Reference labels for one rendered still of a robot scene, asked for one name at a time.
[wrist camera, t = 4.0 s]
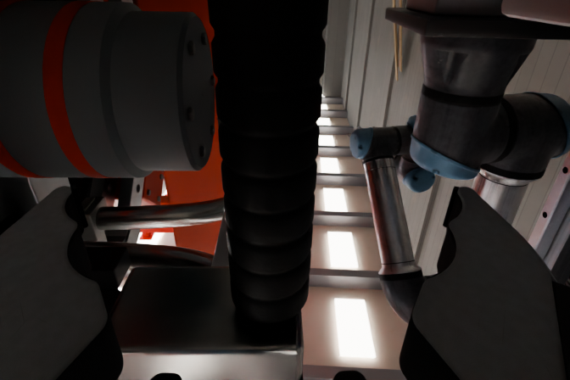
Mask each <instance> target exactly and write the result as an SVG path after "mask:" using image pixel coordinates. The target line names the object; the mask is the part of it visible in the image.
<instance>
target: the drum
mask: <svg viewBox="0 0 570 380"><path fill-rule="evenodd" d="M214 134H215V77H214V73H213V65H212V58H211V52H210V45H209V40H208V37H207V34H206V31H205V28H204V25H203V23H202V21H201V19H200V18H199V17H198V16H197V15H196V14H195V13H194V12H168V11H142V10H141V9H140V8H139V7H138V6H137V5H136V4H134V3H128V2H100V1H39V0H0V177H34V178H54V177H94V178H142V177H145V176H148V175H149V174H151V173H152V172H153V170H193V171H198V170H201V169H202V168H203V167H204V166H205V165H206V164H207V162H208V160H209V157H210V152H211V148H212V142H213V136H214Z"/></svg>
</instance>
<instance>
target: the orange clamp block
mask: <svg viewBox="0 0 570 380"><path fill-rule="evenodd" d="M163 178H164V172H163V171H162V170H153V172H152V173H151V174H149V175H148V176H145V177H144V183H143V190H142V203H141V206H143V205H160V203H161V195H162V187H163ZM120 183H121V178H118V181H117V187H116V193H115V204H114V206H118V200H119V194H120Z"/></svg>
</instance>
